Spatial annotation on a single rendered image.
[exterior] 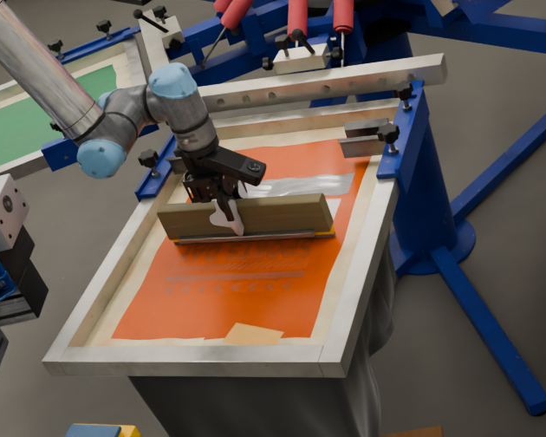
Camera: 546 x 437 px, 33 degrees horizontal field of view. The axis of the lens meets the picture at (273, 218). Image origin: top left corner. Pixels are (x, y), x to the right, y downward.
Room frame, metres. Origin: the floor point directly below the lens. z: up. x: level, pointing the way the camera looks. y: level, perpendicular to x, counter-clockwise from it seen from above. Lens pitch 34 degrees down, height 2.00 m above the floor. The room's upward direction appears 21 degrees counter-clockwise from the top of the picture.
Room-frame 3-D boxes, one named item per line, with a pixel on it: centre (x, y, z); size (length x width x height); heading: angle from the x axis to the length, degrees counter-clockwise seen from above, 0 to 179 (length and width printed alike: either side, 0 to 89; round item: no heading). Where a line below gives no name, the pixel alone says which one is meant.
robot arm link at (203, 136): (1.51, 0.08, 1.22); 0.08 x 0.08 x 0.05
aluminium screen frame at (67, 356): (1.54, 0.05, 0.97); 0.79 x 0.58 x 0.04; 151
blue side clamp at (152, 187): (1.88, 0.17, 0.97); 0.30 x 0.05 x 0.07; 151
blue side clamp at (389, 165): (1.61, -0.31, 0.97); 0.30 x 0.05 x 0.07; 151
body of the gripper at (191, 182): (1.51, 0.08, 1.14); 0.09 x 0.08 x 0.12; 61
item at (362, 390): (1.39, -0.11, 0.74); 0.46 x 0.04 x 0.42; 151
